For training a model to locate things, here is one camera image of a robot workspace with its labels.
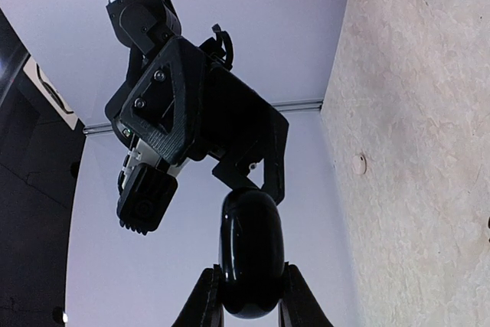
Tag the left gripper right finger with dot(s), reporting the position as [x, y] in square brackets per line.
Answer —
[298, 307]

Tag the pink earbud charging case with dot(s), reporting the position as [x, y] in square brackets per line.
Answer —
[359, 164]

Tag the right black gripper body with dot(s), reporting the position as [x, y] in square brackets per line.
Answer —
[229, 106]

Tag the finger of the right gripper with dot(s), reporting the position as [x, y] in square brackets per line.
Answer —
[264, 142]
[164, 107]

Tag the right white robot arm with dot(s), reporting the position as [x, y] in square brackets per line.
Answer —
[149, 24]

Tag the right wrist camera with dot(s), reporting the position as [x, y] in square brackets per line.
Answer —
[146, 185]

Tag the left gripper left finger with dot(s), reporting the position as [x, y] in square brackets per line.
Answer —
[203, 307]

